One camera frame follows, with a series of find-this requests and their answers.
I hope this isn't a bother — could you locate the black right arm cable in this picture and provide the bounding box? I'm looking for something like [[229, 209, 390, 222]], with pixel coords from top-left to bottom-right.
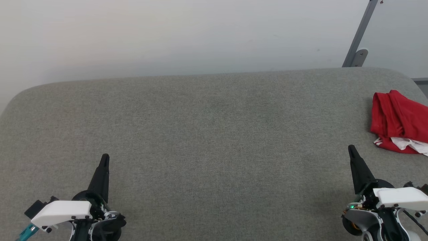
[[401, 209, 428, 235]]

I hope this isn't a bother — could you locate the grey fabric sofa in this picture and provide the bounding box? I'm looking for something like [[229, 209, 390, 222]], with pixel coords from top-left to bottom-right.
[[0, 68, 428, 241]]

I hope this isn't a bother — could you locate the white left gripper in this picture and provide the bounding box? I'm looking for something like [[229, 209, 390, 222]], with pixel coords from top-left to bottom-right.
[[31, 154, 110, 231]]

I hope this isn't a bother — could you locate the red and white jersey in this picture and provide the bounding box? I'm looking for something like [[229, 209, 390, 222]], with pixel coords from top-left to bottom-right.
[[370, 90, 428, 157]]

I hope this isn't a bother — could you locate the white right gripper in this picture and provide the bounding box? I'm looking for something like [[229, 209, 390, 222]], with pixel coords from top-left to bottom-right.
[[348, 145, 428, 211]]

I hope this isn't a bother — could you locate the teal left camera connector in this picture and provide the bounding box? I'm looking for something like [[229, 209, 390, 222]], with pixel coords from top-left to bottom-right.
[[17, 223, 39, 241]]

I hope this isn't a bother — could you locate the grey metal pole with bracket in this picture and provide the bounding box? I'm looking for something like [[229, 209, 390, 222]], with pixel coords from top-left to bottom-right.
[[342, 0, 379, 68]]

